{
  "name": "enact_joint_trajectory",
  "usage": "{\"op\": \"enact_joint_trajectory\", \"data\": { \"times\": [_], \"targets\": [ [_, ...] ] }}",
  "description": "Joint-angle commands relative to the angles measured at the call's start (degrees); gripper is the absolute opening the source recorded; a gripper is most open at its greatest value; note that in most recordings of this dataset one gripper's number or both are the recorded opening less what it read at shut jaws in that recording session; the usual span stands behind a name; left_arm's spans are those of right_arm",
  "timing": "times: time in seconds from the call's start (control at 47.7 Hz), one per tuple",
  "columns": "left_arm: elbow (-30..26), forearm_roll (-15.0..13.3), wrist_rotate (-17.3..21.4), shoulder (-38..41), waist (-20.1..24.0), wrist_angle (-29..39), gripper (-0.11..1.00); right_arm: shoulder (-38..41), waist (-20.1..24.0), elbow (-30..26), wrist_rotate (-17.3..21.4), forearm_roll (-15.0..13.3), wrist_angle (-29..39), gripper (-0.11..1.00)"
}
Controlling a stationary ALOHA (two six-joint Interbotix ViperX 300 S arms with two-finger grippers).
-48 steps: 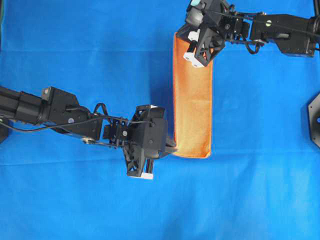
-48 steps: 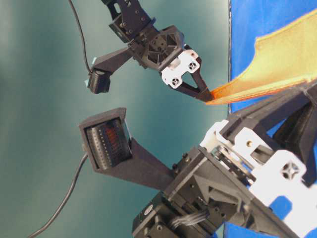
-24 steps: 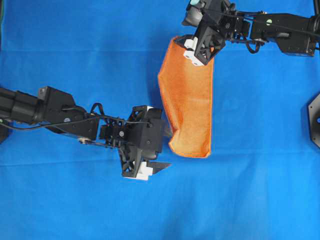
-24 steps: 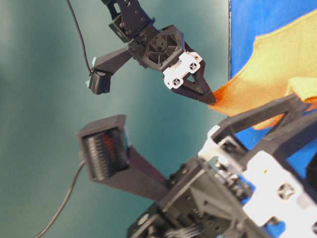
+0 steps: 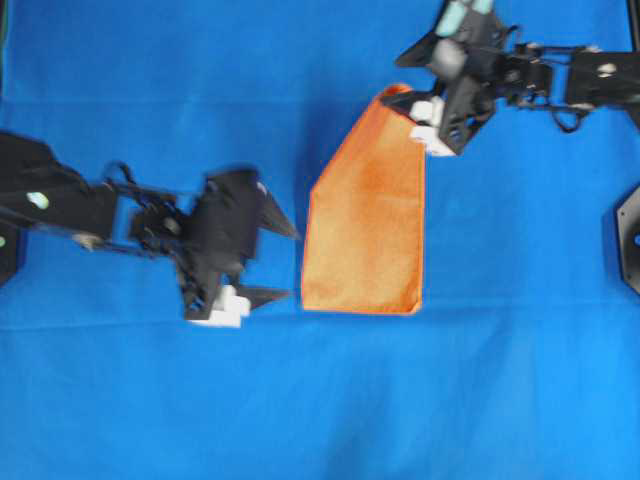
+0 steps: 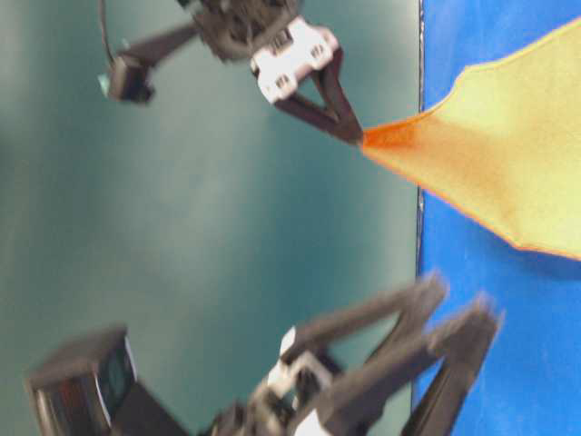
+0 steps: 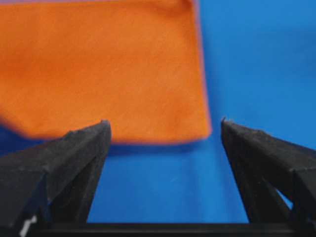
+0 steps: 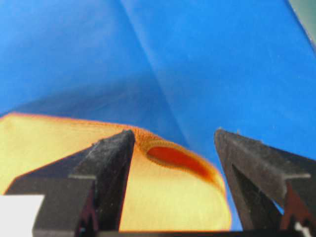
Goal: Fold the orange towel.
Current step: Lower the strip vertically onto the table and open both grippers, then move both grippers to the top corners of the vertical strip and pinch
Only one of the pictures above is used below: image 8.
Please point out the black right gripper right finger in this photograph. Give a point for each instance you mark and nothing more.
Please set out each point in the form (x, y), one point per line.
(274, 191)

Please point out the blue table cloth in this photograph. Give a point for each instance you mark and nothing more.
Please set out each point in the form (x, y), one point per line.
(178, 68)

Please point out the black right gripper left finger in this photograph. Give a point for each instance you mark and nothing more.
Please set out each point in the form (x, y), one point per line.
(81, 194)

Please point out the orange microfiber towel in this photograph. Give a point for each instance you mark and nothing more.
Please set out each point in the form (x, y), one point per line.
(168, 188)

